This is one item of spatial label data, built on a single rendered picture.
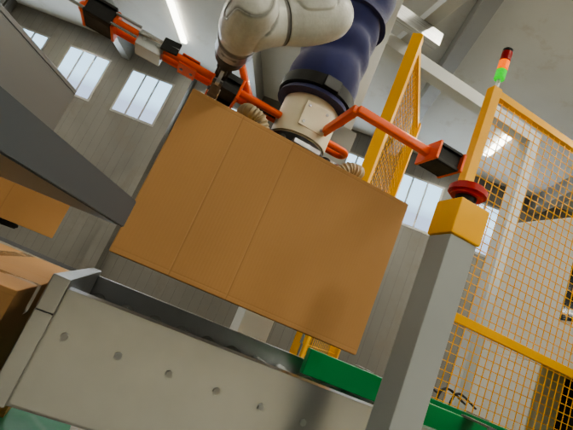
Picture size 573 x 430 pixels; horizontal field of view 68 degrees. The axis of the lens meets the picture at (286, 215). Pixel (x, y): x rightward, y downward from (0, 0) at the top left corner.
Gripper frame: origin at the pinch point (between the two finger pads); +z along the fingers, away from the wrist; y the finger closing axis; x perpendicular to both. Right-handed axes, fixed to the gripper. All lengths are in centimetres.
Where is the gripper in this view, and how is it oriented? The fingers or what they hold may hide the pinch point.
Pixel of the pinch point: (217, 83)
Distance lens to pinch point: 124.5
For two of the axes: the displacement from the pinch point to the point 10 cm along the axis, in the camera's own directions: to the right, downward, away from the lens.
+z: -3.3, 1.0, 9.4
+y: -3.8, 9.0, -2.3
